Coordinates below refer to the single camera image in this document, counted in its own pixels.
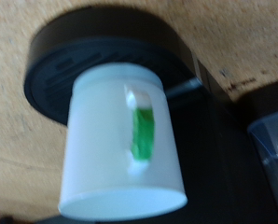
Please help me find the white ceramic mug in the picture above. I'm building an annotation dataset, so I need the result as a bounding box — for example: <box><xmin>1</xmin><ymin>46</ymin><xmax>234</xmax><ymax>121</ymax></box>
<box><xmin>58</xmin><ymin>62</ymin><xmax>188</xmax><ymax>222</ymax></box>

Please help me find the black Keurig coffee machine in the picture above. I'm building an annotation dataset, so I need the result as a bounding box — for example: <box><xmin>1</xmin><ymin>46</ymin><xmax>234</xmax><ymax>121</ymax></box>
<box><xmin>23</xmin><ymin>6</ymin><xmax>278</xmax><ymax>224</ymax></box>

